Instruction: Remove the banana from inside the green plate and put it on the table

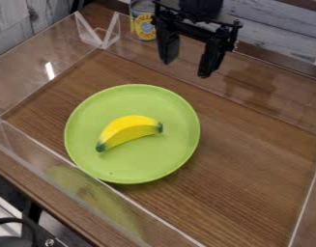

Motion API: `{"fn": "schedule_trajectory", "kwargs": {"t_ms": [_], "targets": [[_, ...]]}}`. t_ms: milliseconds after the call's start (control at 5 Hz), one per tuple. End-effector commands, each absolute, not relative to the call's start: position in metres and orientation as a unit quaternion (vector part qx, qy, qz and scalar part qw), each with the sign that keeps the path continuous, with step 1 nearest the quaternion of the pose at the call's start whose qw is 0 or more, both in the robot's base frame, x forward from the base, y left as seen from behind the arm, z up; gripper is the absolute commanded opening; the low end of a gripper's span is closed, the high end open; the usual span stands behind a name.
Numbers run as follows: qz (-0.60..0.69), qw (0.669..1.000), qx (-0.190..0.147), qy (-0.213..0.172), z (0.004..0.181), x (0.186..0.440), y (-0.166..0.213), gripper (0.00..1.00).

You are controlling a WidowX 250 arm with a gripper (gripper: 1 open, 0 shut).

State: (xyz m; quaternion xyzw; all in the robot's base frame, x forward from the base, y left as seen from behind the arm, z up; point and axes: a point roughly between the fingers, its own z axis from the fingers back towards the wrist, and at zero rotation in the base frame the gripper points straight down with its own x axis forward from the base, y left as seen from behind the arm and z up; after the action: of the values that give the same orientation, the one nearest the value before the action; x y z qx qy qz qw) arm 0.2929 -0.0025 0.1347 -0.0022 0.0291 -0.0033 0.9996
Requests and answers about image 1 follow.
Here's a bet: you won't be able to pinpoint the green round plate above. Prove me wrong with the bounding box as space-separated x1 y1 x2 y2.
62 84 199 184

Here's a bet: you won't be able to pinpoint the yellow labelled tin can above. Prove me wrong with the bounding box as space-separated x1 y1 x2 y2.
128 0 156 41

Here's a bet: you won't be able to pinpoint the clear acrylic enclosure walls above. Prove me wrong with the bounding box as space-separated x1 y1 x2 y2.
0 8 316 247

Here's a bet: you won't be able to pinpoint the yellow toy banana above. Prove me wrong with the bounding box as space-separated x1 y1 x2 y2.
95 115 163 152

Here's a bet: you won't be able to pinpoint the black cable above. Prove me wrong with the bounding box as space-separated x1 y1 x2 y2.
0 217 24 228

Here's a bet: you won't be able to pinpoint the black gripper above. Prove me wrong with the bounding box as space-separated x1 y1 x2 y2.
152 0 242 78

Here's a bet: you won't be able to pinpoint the black metal table bracket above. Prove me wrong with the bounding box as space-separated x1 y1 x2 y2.
21 201 66 247

